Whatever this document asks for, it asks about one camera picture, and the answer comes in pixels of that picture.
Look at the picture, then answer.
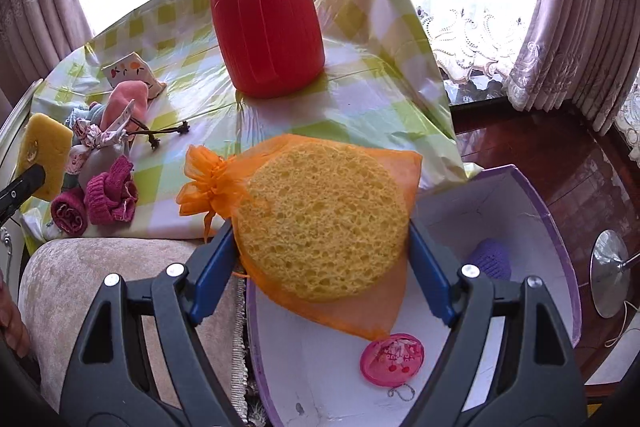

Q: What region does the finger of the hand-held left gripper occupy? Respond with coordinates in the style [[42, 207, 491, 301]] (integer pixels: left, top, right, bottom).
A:
[[0, 164, 47, 225]]

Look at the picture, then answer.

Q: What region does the fruit print fabric pouch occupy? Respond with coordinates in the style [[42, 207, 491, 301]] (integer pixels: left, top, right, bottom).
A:
[[102, 52, 167, 98]]

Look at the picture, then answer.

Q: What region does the white lace curtain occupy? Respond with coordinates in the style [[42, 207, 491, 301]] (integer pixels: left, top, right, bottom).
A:
[[415, 0, 546, 82]]

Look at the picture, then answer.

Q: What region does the red thermos jug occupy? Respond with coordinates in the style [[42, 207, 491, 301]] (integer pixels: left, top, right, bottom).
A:
[[209, 0, 326, 98]]

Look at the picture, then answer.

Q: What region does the pink pleated curtain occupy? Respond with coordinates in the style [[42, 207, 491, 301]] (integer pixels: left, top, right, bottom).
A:
[[502, 0, 640, 128], [0, 0, 96, 108]]

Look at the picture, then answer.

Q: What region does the rectangular yellow sponge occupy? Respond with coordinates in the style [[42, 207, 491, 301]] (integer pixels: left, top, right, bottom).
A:
[[17, 113, 75, 202]]

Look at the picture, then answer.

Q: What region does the chrome round stand base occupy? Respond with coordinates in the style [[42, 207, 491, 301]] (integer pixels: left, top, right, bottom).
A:
[[590, 229, 640, 319]]

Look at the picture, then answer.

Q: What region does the magenta knitted cloth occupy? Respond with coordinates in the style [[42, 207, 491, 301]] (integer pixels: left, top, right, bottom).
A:
[[84, 155, 139, 224]]

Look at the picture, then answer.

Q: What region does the purple brush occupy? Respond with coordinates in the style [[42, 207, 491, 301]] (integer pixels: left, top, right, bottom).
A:
[[470, 238, 513, 280]]

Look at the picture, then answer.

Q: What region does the pink fleece towel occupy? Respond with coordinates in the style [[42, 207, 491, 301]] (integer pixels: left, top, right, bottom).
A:
[[100, 82, 151, 132]]

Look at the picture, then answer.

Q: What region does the white cord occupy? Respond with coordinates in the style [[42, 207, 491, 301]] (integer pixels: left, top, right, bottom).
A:
[[604, 301, 640, 349]]

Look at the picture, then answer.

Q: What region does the floral grey drawstring pouch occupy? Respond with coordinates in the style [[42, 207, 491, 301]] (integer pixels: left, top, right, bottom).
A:
[[67, 99, 191, 185]]

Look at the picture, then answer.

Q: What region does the white box with purple rim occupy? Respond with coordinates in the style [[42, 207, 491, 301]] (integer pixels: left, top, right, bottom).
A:
[[245, 164, 583, 427]]

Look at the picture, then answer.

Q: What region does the round yellow sponge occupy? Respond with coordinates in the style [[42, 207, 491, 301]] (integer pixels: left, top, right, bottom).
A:
[[235, 142, 411, 303]]

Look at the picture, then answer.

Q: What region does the rolled dark pink towel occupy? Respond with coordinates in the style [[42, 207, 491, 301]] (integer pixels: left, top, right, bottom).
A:
[[50, 188, 89, 237]]

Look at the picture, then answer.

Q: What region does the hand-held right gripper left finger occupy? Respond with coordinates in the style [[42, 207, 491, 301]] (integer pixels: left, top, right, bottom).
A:
[[60, 224, 251, 427]]

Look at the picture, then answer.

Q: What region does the green checked plastic tablecloth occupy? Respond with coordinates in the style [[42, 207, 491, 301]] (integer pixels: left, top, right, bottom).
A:
[[22, 0, 483, 240]]

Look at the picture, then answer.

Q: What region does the white chair frame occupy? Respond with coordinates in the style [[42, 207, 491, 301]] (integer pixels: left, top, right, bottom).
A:
[[0, 79, 46, 148]]

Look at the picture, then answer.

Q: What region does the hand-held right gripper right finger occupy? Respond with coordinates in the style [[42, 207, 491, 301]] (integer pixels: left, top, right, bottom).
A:
[[400, 218, 588, 427]]

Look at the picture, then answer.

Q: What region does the pink round coin purse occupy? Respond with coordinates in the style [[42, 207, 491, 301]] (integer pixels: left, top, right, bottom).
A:
[[359, 333, 426, 403]]

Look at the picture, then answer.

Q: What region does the person's left hand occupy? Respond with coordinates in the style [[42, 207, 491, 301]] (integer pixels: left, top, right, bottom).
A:
[[0, 269, 32, 360]]

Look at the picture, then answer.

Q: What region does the light blue cloth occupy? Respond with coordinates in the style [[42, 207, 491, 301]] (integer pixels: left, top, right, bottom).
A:
[[70, 102, 107, 128]]

